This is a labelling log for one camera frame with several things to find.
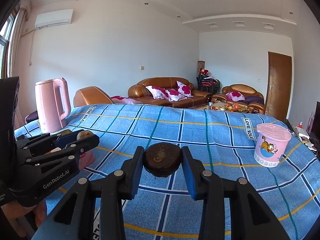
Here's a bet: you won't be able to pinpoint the coffee table with fruit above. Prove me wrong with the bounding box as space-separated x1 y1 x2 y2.
193 101 249 113

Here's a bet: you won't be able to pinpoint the blue plaid tablecloth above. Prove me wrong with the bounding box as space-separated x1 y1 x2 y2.
14 103 320 240

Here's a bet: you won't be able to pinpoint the brown leather long sofa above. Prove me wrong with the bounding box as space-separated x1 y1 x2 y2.
128 77 212 108

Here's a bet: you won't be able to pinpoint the brown wooden door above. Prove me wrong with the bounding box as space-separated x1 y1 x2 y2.
265 51 292 121

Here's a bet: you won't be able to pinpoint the person left hand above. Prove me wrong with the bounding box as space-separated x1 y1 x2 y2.
1 199 47 239

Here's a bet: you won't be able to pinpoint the pink electric kettle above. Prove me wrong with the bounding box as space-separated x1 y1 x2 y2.
35 77 71 133

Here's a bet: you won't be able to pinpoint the pink cartoon lidded cup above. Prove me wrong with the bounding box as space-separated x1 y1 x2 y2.
253 123 292 168

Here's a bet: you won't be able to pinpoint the armchair floral pillow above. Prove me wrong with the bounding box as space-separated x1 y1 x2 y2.
226 91 245 102

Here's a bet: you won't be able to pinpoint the brown leather armchair sofa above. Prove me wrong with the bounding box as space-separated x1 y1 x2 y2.
212 84 266 114

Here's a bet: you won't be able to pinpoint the small tan round fruit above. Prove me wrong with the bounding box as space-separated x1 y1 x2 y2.
76 131 93 140

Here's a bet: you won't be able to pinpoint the black television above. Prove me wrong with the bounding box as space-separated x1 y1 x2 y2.
310 101 320 147

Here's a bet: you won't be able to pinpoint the white wall air conditioner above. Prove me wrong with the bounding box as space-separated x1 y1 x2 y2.
35 9 73 29

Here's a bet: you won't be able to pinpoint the dark brown chocolate pastry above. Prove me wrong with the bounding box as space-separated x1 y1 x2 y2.
143 142 182 178

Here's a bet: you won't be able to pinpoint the white red floral pillow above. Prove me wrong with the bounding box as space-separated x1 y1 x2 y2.
146 85 168 100

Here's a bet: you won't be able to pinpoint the brown leather near armchair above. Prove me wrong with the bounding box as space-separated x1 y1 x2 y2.
73 86 113 107

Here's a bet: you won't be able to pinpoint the stacked dark chairs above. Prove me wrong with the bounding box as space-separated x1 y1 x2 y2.
196 61 221 95

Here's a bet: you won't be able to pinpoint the dark round stool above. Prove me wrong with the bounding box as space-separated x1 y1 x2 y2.
24 111 39 124

